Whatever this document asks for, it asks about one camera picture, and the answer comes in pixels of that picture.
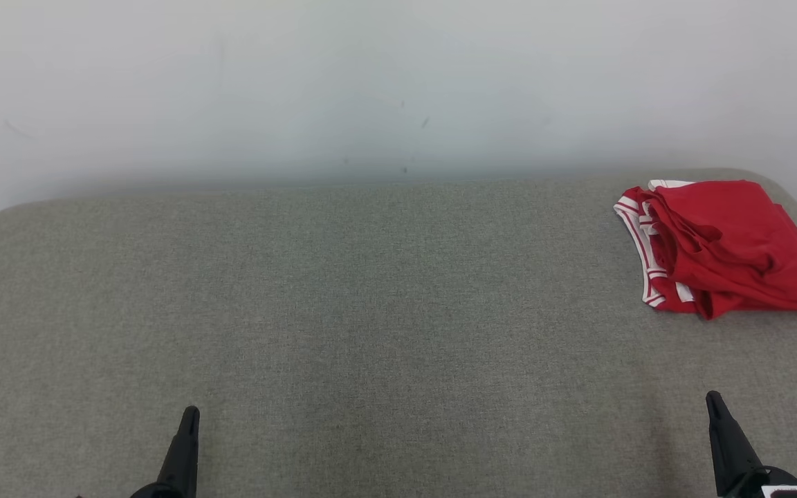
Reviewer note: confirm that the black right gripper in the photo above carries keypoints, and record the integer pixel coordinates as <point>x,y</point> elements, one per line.
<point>779,487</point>

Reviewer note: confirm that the red shorts with white stripe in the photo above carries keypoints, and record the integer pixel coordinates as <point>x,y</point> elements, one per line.
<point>744,242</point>

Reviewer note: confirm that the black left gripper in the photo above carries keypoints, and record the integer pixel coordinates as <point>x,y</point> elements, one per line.
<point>146,492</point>

